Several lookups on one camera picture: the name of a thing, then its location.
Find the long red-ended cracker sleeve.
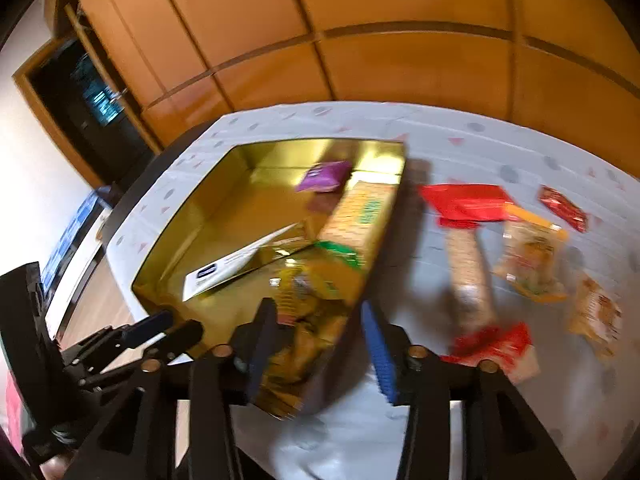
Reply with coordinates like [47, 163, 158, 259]
[440, 217, 541, 386]

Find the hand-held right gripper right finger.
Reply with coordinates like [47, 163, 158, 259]
[361, 300, 583, 480]

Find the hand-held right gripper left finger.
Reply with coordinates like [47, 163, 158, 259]
[62, 297, 281, 480]

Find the small dark red candy packet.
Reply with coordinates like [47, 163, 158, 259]
[537, 185, 590, 233]

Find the purple snack packet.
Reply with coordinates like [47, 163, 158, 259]
[295, 161, 351, 194]

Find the yellow snack packet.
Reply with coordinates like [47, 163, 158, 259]
[257, 247, 363, 418]

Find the orange-edged clear snack packet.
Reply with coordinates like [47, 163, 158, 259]
[492, 207, 571, 304]

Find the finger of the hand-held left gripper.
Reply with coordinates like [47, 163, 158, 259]
[80, 320, 203, 389]
[62, 310, 173, 366]

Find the pink cloth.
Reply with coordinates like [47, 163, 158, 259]
[0, 375, 24, 456]

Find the brown round pastry packet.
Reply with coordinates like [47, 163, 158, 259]
[567, 272, 626, 361]

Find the white card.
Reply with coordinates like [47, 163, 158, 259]
[182, 225, 301, 302]

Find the shiny red snack packet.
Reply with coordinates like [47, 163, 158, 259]
[419, 184, 516, 228]

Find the gold tin box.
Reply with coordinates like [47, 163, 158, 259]
[131, 137, 408, 420]

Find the blue printed board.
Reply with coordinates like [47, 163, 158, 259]
[40, 191, 101, 291]

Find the light blue patterned tablecloth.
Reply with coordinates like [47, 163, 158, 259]
[102, 101, 640, 480]

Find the dark open wooden cabinet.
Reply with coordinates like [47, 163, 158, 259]
[12, 35, 166, 188]

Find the yellow cracker pack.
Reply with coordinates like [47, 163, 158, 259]
[315, 180, 401, 271]

